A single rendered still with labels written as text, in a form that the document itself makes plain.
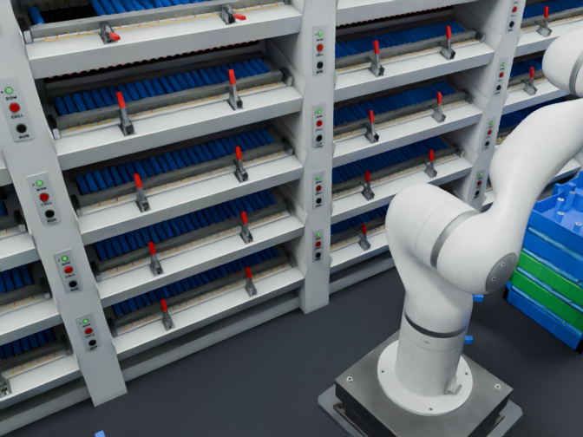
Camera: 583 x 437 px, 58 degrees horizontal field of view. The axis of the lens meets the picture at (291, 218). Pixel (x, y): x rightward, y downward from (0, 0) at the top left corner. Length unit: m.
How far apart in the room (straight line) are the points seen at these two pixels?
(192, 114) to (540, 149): 0.77
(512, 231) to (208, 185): 0.80
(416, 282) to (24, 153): 0.81
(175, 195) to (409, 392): 0.72
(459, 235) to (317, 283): 0.96
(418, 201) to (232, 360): 0.96
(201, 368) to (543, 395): 0.99
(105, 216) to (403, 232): 0.74
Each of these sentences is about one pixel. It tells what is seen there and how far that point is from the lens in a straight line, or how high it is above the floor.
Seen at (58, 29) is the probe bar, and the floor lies 1.00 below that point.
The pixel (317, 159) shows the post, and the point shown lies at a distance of 1.49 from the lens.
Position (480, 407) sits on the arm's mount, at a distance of 1.15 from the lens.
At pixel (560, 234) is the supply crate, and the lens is 1.73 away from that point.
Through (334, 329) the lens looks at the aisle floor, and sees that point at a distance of 1.76.
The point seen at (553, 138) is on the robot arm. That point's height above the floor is 0.89.
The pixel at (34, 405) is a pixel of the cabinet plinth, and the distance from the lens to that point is 1.68.
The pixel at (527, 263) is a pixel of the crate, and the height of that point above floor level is 0.19.
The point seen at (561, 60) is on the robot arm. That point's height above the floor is 0.97.
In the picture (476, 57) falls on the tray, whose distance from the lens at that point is 1.78.
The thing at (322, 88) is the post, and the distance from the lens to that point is 1.41.
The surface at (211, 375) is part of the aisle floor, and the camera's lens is 1.66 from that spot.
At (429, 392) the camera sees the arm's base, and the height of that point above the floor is 0.40.
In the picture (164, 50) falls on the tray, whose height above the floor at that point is 0.94.
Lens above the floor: 1.26
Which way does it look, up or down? 34 degrees down
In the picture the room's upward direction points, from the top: 1 degrees counter-clockwise
